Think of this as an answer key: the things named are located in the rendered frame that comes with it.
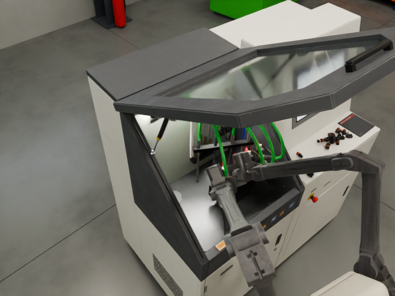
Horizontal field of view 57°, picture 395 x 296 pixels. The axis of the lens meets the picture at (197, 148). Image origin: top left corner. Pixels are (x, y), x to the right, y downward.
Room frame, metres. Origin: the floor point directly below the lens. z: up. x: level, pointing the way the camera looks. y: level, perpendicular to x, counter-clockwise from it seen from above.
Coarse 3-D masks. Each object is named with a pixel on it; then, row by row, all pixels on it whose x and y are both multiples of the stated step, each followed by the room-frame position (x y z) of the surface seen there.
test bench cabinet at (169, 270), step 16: (144, 224) 1.14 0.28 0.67; (144, 240) 1.16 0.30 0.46; (160, 240) 1.01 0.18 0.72; (144, 256) 1.19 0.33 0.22; (160, 256) 1.02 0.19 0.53; (176, 256) 0.90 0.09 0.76; (160, 272) 1.03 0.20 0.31; (176, 272) 0.91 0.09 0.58; (192, 272) 0.81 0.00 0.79; (176, 288) 0.91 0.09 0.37; (192, 288) 0.80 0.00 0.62
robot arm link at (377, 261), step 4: (376, 260) 0.64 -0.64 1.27; (380, 260) 0.64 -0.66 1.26; (376, 264) 0.62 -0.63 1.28; (380, 264) 0.63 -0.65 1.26; (380, 268) 0.62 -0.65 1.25; (384, 268) 0.61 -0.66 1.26; (380, 272) 0.60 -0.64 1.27; (384, 272) 0.60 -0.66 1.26; (388, 272) 0.61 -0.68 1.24; (380, 276) 0.59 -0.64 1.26; (384, 276) 0.59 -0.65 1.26; (376, 280) 0.58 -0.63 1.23; (380, 280) 0.58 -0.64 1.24; (384, 280) 0.57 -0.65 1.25
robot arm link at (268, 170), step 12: (324, 156) 0.92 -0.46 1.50; (336, 156) 0.89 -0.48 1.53; (252, 168) 1.00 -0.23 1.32; (264, 168) 0.98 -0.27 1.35; (276, 168) 0.96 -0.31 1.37; (288, 168) 0.94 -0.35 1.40; (300, 168) 0.92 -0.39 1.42; (312, 168) 0.90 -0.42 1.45; (324, 168) 0.88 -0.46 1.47; (336, 168) 0.84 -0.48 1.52; (348, 168) 0.83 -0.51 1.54
